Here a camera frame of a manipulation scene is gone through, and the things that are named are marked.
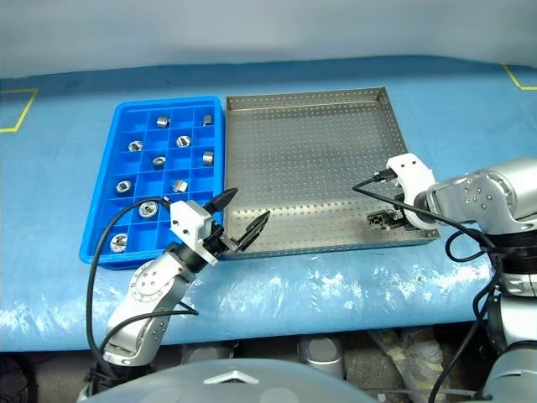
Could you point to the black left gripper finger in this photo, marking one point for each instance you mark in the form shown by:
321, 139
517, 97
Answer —
222, 200
256, 228

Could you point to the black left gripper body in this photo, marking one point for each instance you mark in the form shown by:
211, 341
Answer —
220, 241

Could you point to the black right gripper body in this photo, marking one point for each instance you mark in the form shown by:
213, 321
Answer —
379, 220

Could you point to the steel nut tray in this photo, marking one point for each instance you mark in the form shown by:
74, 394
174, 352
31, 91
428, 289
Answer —
123, 186

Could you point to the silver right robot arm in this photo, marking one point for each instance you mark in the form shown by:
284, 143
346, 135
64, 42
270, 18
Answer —
482, 193

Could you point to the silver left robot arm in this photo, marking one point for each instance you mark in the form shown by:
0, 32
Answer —
151, 285

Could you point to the blue compartment tray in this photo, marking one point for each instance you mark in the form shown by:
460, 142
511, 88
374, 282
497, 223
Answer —
132, 119

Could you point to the perforated metal tray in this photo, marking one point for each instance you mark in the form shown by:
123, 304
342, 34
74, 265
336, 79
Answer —
302, 168

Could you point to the grey round cylinder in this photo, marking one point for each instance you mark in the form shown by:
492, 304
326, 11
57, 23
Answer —
321, 357
205, 354

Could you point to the grey robot torso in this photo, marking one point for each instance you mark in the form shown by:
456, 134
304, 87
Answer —
235, 390

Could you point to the black wheel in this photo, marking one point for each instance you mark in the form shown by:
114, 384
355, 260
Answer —
14, 380

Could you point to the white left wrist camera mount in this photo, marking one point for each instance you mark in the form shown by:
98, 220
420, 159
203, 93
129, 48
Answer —
184, 220

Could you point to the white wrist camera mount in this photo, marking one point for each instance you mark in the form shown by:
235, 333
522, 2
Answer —
413, 168
184, 220

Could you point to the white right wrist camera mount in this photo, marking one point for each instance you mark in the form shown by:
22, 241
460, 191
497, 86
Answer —
413, 168

